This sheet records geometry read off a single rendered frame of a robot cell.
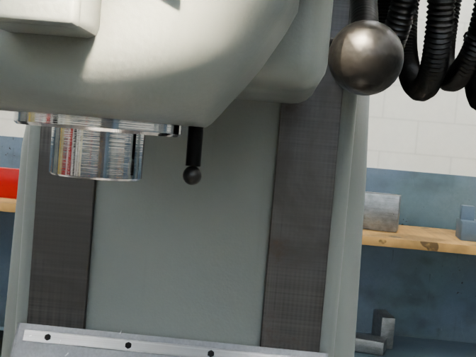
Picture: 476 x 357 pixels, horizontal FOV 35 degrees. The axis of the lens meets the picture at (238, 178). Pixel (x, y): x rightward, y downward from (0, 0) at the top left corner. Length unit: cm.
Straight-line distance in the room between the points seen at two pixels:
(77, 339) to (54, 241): 10
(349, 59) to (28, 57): 13
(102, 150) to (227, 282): 42
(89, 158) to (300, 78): 17
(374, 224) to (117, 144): 375
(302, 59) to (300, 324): 36
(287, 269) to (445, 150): 395
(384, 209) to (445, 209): 69
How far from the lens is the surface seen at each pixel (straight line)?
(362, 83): 30
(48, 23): 27
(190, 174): 39
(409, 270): 470
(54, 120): 36
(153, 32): 31
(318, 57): 50
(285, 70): 49
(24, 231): 81
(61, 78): 32
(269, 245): 76
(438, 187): 468
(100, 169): 38
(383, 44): 30
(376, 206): 409
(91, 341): 80
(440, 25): 60
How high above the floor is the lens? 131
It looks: 3 degrees down
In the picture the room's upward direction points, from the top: 5 degrees clockwise
